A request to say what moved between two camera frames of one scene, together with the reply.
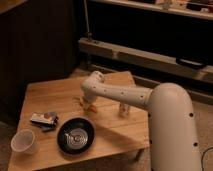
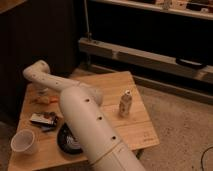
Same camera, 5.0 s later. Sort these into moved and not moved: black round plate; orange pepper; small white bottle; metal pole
Moved: orange pepper
Not moved: metal pole; black round plate; small white bottle
